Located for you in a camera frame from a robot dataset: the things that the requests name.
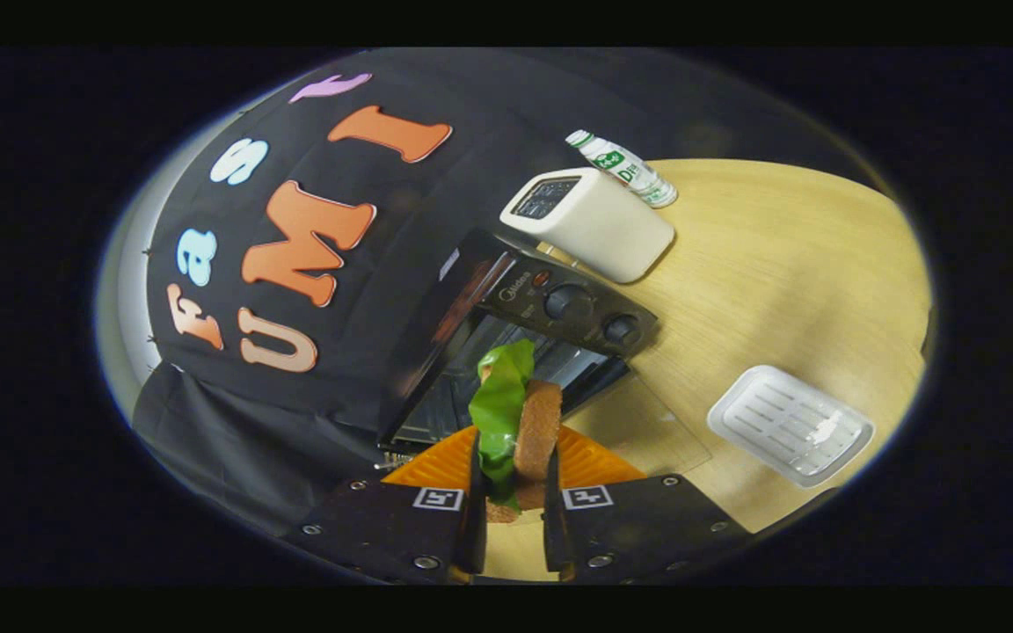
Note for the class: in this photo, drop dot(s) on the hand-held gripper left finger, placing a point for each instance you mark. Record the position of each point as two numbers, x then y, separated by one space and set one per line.
477 536

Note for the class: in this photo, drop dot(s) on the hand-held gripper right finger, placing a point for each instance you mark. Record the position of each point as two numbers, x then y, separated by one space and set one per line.
555 536

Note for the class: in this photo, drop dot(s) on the lettuce sandwich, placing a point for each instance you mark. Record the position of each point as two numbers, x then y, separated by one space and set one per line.
537 431

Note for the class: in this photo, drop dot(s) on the black toaster oven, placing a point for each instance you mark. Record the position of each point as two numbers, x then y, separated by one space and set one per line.
577 303

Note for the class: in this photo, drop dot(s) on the white pop-up toaster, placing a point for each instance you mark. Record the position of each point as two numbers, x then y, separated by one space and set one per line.
603 233

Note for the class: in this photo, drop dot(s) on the white plastic tray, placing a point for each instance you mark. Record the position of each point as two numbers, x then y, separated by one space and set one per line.
779 422

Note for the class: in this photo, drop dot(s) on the small white bottle green label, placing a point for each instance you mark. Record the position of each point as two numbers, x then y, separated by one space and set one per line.
625 167

